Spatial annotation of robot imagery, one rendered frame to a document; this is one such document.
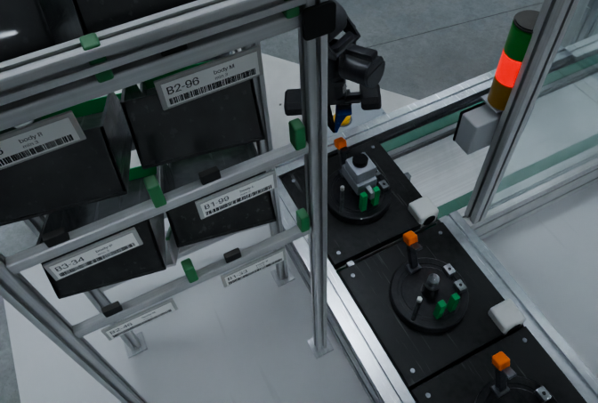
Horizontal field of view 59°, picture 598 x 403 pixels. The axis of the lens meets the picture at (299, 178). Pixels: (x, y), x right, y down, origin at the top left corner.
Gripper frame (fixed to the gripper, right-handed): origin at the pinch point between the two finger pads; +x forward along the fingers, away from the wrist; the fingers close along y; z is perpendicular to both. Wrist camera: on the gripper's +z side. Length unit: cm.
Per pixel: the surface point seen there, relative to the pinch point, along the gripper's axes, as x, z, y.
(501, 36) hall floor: 100, 174, -89
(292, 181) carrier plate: 12.8, -4.9, 9.9
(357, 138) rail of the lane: 13.5, 8.3, -4.7
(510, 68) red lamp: -21.3, -16.0, -27.1
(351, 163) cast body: 2.6, -10.3, -2.9
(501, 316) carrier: 16.6, -36.1, -27.3
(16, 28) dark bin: -53, -49, 20
